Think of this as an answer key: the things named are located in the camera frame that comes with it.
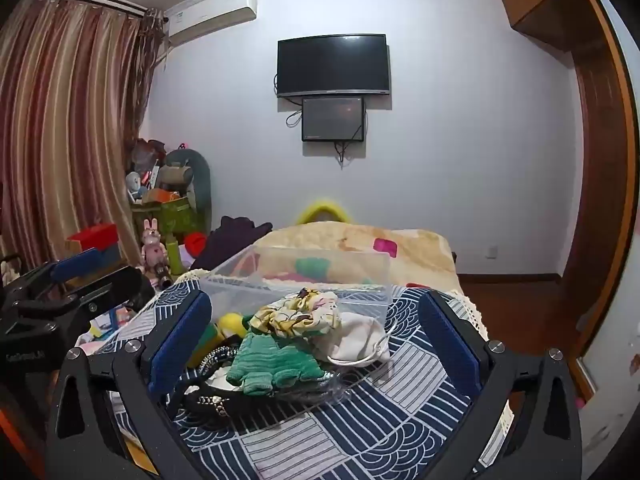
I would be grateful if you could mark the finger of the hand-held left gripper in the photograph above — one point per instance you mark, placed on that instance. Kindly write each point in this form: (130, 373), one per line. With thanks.
(110, 292)
(75, 264)

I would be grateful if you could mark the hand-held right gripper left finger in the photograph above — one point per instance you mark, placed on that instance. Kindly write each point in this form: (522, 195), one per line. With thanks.
(175, 345)

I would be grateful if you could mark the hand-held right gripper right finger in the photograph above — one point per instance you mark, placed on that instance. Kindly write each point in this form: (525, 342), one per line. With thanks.
(450, 345)

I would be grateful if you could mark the green cloth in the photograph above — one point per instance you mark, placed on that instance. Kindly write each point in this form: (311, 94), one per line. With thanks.
(210, 345)

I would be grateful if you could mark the yellow plush ball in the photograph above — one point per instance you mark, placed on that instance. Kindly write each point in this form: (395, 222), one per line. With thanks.
(232, 324)

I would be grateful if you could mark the green knit glove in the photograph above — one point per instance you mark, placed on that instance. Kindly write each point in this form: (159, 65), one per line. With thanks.
(265, 360)

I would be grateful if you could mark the yellow floral cloth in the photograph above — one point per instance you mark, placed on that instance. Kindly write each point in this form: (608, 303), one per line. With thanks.
(295, 312)

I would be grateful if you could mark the clear plastic storage bin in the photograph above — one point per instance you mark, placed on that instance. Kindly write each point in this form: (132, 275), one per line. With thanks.
(280, 266)

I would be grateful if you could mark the colourful printed papers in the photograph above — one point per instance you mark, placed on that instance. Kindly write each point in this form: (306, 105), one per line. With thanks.
(107, 321)

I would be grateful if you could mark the red box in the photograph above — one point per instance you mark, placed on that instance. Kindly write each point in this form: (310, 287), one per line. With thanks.
(92, 237)

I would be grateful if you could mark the cream lace cloth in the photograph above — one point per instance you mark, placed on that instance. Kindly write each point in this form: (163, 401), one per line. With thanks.
(472, 312)

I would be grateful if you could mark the black flashlight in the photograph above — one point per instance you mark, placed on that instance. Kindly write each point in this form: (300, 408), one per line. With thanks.
(163, 274)

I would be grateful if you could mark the pink bunny toy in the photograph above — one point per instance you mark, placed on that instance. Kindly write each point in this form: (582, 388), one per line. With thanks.
(152, 247)

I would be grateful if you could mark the green bottle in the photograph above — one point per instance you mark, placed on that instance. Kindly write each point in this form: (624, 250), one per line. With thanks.
(174, 259)

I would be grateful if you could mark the green fabric storage box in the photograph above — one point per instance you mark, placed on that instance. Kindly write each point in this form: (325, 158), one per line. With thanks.
(170, 220)

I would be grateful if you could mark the red knit hat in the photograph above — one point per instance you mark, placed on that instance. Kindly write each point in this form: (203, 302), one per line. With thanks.
(195, 245)

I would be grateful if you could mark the orange cardboard box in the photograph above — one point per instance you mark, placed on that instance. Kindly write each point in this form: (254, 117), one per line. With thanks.
(165, 196)

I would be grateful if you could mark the dark purple garment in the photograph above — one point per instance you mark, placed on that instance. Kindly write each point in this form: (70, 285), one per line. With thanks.
(230, 240)

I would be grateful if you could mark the red plastic bag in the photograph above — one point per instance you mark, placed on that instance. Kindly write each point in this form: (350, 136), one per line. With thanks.
(147, 155)

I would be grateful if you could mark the navy patterned cloth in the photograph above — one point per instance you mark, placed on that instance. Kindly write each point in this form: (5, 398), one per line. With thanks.
(350, 430)

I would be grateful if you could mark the striped red gold curtain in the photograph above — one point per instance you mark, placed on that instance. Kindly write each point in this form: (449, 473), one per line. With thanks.
(70, 125)

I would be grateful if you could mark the pink slipper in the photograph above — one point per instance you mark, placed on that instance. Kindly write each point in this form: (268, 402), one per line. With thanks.
(580, 402)

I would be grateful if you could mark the grey plush toy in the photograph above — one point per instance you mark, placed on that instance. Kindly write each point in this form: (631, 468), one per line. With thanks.
(197, 180)

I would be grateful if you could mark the beige printed blanket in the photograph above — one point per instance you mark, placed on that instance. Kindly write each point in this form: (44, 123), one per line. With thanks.
(350, 240)

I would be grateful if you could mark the white door panel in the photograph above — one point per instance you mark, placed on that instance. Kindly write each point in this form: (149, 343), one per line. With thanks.
(615, 360)

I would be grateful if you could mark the brown wooden door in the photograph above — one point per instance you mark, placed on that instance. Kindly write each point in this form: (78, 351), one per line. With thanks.
(597, 170)

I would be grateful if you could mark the small black monitor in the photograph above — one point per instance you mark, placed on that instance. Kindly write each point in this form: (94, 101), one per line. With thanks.
(332, 119)

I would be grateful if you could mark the white air conditioner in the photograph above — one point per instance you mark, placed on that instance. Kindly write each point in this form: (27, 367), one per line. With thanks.
(210, 15)

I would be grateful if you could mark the brown wooden overhead cabinet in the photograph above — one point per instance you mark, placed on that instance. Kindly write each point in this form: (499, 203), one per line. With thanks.
(540, 0)

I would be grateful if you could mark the white wall outlet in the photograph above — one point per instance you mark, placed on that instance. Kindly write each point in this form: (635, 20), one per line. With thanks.
(492, 251)

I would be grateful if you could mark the black wall television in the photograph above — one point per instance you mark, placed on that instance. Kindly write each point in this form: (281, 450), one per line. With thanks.
(334, 65)

